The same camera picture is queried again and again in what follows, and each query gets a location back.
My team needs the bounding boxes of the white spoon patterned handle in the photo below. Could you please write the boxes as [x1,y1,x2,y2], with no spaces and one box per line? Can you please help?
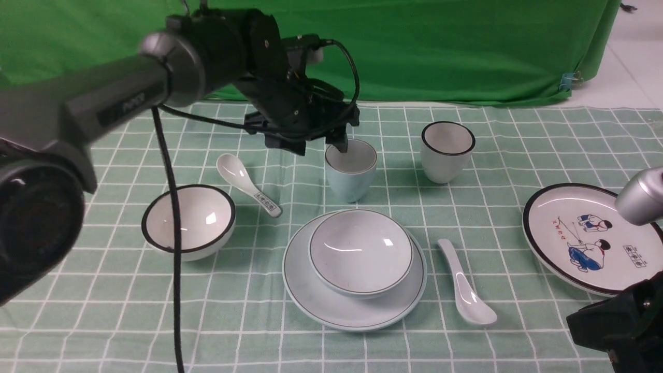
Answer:
[216,153,282,218]

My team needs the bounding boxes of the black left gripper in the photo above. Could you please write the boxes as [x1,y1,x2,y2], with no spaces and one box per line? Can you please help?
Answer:
[235,35,360,156]

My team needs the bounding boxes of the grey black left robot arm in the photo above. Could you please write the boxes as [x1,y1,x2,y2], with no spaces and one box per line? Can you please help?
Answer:
[1,1,359,304]

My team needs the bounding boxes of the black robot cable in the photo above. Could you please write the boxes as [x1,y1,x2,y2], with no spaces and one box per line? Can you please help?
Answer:
[151,39,361,373]

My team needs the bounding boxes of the pale blue flat plate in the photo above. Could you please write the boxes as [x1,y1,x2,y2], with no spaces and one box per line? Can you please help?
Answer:
[282,210,428,332]

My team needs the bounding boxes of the white plate cartoon figures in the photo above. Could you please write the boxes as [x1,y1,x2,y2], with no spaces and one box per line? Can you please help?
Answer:
[522,183,662,297]

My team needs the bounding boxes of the blue backdrop clip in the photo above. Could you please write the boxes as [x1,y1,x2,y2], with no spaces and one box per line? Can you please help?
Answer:
[558,71,578,92]

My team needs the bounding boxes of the pale blue shallow bowl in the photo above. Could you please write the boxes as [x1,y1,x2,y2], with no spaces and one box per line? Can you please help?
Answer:
[308,209,414,299]

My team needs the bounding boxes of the green checkered tablecloth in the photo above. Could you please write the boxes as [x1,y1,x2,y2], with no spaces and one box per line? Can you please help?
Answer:
[2,106,661,372]

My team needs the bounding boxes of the pale blue ceramic cup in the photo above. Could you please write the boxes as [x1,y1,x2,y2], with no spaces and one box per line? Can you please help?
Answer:
[324,139,378,203]

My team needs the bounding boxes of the white bowl black rim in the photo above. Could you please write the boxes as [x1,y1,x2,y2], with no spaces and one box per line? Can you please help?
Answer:
[140,184,237,262]

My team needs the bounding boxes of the plain white ceramic spoon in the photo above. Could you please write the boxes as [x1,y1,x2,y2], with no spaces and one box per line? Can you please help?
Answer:
[437,239,498,326]

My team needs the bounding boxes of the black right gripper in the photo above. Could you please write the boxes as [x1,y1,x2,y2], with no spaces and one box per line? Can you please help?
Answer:
[566,271,662,372]

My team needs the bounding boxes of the white cup black rim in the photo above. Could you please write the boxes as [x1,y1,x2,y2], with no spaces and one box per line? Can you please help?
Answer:
[420,121,476,184]

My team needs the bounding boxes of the green backdrop cloth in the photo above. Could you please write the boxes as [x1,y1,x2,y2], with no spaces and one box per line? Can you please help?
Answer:
[1,1,619,106]

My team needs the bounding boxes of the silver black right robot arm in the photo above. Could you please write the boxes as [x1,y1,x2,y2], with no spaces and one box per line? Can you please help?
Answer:
[566,167,662,372]

